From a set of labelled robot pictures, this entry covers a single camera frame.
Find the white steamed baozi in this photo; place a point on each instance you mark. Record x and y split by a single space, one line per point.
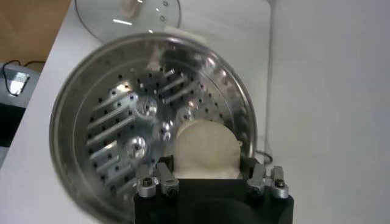
207 149

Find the grey box device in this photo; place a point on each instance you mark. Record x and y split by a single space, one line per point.
15 100

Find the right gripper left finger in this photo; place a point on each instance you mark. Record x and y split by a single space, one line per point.
166 179

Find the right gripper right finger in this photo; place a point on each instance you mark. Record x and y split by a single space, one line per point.
258 179

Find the stainless steel steamer basket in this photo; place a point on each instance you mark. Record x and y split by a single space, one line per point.
106 121

